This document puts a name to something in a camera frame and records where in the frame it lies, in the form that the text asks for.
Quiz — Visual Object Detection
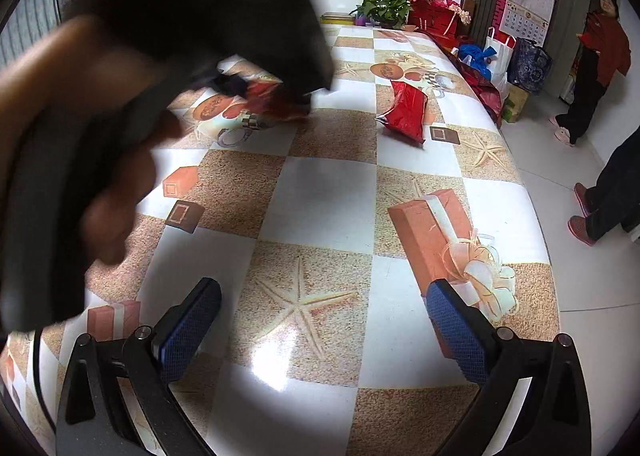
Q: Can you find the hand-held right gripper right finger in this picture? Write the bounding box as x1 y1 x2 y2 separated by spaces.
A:
425 279 593 456

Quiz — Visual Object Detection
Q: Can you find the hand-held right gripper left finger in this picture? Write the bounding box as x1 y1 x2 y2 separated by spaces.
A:
54 277 223 456

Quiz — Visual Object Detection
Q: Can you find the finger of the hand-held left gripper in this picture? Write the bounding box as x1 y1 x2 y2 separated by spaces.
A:
284 85 316 110
207 69 251 98

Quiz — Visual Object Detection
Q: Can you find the red snack packet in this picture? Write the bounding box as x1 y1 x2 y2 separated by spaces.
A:
375 81 431 145
245 78 311 121

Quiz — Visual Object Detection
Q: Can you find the person's left hand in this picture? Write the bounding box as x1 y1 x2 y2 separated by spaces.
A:
0 16 183 268

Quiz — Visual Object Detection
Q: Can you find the checkered printed tablecloth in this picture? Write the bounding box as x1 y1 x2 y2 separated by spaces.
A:
0 24 562 456

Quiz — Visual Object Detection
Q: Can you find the flat red snack packet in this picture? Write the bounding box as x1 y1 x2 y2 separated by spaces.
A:
375 81 431 145

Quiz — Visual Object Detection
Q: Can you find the green potted plant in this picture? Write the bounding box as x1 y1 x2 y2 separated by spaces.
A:
350 0 414 30

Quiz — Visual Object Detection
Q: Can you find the red gift box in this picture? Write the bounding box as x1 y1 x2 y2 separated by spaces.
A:
407 1 459 37

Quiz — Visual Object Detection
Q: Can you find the blue plastic bag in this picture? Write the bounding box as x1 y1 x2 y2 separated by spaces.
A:
459 44 497 78

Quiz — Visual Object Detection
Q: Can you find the dark red gift bag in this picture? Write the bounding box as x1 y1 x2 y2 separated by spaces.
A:
450 49 506 125

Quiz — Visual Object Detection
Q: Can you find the white paper bag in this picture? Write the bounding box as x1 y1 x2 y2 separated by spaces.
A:
482 27 518 92

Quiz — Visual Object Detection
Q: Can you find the dark blue patterned bag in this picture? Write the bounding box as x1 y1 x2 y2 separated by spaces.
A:
507 36 554 95

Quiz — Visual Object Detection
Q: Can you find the black cable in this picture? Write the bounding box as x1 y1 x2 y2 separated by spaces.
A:
32 329 59 437

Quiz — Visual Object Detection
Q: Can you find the wall calendar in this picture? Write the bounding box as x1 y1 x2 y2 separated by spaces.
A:
501 0 557 48

